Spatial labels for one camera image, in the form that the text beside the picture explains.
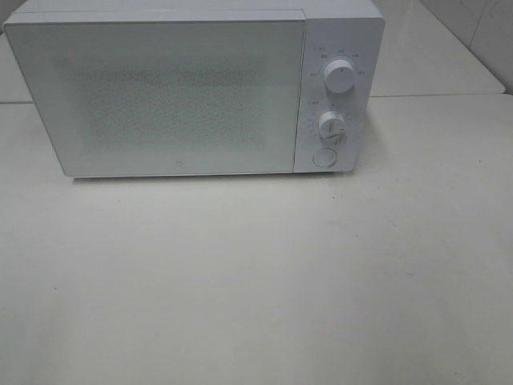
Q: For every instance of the white power knob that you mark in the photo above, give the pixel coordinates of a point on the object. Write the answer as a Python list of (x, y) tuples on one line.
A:
[(339, 76)]

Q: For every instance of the white microwave oven body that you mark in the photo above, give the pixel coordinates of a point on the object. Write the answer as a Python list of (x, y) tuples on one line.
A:
[(332, 30)]

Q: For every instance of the round white door button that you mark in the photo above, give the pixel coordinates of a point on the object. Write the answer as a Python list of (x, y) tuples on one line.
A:
[(325, 157)]

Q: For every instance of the white timer knob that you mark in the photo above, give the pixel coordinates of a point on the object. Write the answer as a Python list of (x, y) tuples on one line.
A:
[(331, 126)]

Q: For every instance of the white microwave door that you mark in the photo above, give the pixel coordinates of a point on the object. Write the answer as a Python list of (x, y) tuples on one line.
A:
[(163, 99)]

